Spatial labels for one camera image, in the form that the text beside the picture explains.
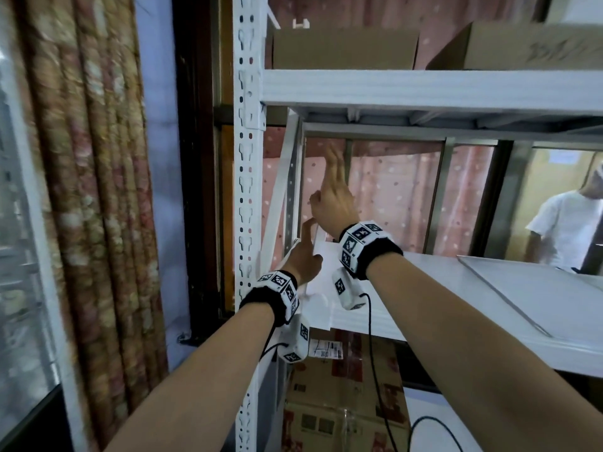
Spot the person's right hand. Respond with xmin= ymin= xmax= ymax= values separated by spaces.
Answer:
xmin=308 ymin=141 xmax=361 ymax=240

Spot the person's left hand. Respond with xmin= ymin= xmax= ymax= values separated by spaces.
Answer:
xmin=281 ymin=217 xmax=325 ymax=287

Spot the white metal shelving rack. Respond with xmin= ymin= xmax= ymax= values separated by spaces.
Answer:
xmin=233 ymin=0 xmax=603 ymax=452

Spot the person's right forearm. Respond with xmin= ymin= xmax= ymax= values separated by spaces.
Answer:
xmin=366 ymin=252 xmax=603 ymax=452

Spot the person's left forearm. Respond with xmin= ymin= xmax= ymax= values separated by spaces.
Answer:
xmin=106 ymin=303 xmax=276 ymax=452

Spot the black wristband with markers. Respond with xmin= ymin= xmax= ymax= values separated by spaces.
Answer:
xmin=240 ymin=270 xmax=301 ymax=328
xmin=338 ymin=220 xmax=405 ymax=281

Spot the pink dotted curtain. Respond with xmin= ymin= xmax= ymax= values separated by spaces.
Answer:
xmin=261 ymin=0 xmax=543 ymax=259

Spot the red printed cardboard box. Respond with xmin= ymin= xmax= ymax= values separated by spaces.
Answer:
xmin=282 ymin=326 xmax=411 ymax=452

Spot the plain cardboard box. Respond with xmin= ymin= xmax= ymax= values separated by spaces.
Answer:
xmin=271 ymin=26 xmax=420 ymax=71

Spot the steel framed glass partition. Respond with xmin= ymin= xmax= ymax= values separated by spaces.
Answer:
xmin=301 ymin=122 xmax=603 ymax=274

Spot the wide handwritten cardboard box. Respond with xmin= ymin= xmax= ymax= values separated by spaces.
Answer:
xmin=426 ymin=21 xmax=603 ymax=71

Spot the white framed window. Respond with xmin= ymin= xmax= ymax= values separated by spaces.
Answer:
xmin=0 ymin=41 xmax=90 ymax=452

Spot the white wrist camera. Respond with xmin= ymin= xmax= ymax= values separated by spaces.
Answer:
xmin=278 ymin=315 xmax=312 ymax=364
xmin=332 ymin=267 xmax=367 ymax=311

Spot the black camera cable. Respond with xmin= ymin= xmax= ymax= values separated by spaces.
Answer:
xmin=359 ymin=292 xmax=466 ymax=452
xmin=259 ymin=323 xmax=289 ymax=361

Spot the dark wooden frame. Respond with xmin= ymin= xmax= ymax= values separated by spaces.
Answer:
xmin=171 ymin=0 xmax=222 ymax=347

